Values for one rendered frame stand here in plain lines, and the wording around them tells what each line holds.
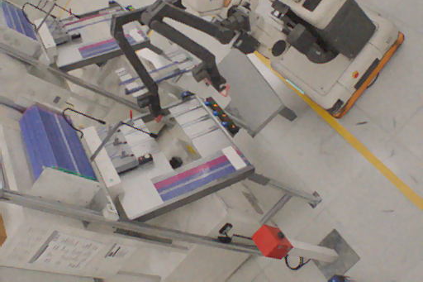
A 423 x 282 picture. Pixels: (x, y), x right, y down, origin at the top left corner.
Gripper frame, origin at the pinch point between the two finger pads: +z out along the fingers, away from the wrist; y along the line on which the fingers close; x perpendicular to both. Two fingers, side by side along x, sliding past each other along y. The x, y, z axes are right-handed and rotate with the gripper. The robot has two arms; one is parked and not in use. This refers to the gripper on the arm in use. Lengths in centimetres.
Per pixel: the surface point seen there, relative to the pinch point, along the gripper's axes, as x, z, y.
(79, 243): -68, 2, 60
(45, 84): -53, 6, -85
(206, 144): 16.5, 1.3, 31.1
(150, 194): -25, 1, 49
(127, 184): -33.5, 1.1, 36.6
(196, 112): 23.2, 0.9, 4.4
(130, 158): -26.8, -5.0, 25.6
